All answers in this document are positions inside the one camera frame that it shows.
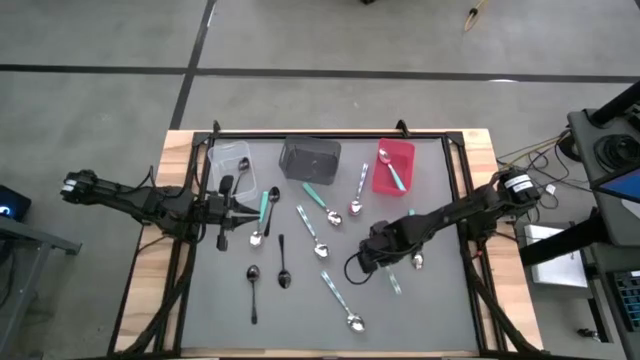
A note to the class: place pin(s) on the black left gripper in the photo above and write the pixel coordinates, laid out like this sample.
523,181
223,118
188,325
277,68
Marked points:
220,212

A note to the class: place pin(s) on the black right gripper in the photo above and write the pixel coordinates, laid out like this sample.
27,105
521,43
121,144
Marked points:
380,245

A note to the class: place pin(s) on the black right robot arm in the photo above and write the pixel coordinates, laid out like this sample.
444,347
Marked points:
450,215

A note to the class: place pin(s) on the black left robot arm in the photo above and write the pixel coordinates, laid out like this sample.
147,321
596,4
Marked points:
150,202

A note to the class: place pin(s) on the clear plastic bin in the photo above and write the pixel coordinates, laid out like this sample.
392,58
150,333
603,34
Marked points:
222,160

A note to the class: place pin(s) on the red plastic bin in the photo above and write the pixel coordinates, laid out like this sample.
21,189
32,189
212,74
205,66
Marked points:
387,185

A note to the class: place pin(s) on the grey table mat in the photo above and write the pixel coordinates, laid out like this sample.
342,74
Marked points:
400,320

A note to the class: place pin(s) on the dark grey plastic bin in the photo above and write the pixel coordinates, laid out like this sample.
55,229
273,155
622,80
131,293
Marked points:
310,160

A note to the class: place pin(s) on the white box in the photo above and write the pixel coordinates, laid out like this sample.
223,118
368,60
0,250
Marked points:
557,265

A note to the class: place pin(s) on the small white tag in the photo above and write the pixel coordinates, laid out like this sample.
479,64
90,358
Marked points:
550,189

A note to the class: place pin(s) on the black stand beam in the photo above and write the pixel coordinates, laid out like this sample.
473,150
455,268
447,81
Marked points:
560,245

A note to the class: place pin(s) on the grey metal table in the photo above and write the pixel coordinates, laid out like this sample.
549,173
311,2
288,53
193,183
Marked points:
40,237

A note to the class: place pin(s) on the grey equipment cart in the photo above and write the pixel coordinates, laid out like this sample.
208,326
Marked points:
582,150

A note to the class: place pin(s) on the small black floor object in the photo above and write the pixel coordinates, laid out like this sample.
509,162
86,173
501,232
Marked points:
587,334

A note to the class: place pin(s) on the black device with blue light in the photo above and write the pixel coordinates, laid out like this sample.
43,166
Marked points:
15,200

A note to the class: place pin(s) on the computer keyboard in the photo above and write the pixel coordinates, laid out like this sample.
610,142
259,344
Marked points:
630,300

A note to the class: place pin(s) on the black pole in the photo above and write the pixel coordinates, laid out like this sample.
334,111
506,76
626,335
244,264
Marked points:
617,105

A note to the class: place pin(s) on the black aluminium rig frame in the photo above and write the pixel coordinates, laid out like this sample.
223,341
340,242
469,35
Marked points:
250,134

